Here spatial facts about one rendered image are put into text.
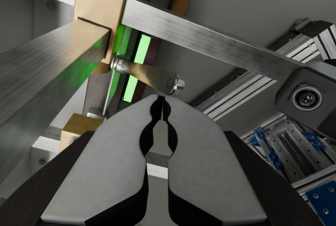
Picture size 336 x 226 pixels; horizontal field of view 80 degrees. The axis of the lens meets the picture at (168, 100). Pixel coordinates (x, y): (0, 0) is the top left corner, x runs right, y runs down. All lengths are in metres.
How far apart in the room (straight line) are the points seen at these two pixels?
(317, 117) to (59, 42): 0.23
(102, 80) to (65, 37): 0.29
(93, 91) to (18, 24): 0.20
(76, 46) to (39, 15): 0.39
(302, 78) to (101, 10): 0.21
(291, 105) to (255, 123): 1.02
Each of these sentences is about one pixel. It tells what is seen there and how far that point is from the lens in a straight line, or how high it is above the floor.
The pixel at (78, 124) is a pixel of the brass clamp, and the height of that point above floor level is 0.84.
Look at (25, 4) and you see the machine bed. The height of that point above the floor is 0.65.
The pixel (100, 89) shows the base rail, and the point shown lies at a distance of 0.49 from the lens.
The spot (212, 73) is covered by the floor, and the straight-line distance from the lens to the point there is 1.24.
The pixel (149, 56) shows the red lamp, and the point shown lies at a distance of 0.43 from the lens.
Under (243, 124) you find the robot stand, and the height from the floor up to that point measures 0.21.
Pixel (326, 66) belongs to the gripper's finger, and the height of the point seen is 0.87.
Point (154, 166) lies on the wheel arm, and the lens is 0.39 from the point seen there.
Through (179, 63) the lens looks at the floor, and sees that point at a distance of 1.19.
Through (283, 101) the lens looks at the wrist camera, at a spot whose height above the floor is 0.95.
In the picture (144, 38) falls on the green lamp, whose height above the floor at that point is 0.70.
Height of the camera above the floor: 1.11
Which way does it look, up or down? 59 degrees down
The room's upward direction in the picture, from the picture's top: 180 degrees counter-clockwise
